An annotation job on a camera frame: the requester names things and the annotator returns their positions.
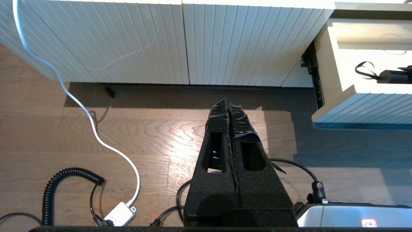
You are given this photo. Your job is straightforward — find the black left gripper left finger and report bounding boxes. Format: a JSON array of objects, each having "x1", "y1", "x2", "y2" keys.
[{"x1": 183, "y1": 98, "x2": 240, "y2": 227}]

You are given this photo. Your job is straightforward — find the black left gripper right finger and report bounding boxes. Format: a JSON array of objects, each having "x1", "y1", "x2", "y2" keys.
[{"x1": 229, "y1": 103, "x2": 298, "y2": 227}]

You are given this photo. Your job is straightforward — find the white fluted drawer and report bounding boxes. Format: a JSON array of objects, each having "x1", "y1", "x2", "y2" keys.
[{"x1": 312, "y1": 18, "x2": 412, "y2": 130}]

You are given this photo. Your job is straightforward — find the black umbrella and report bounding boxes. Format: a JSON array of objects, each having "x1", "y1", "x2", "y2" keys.
[{"x1": 355, "y1": 61, "x2": 412, "y2": 85}]

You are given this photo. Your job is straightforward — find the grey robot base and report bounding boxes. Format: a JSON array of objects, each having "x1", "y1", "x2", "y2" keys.
[{"x1": 295, "y1": 202, "x2": 412, "y2": 228}]

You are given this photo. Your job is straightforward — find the white tv cabinet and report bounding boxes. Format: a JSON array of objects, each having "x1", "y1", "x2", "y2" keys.
[{"x1": 0, "y1": 0, "x2": 412, "y2": 98}]

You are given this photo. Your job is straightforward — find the white power adapter box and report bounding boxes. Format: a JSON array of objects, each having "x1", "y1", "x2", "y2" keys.
[{"x1": 104, "y1": 201, "x2": 137, "y2": 227}]

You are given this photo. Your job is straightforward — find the white power cable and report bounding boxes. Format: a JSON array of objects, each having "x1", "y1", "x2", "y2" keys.
[{"x1": 12, "y1": 0, "x2": 141, "y2": 207}]

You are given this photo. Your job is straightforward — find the black coiled cable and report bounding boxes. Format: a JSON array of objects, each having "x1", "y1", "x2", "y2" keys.
[{"x1": 42, "y1": 167, "x2": 115, "y2": 227}]

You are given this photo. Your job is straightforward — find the thin black floor cable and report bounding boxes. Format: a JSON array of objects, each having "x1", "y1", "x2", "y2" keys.
[{"x1": 0, "y1": 212, "x2": 42, "y2": 225}]

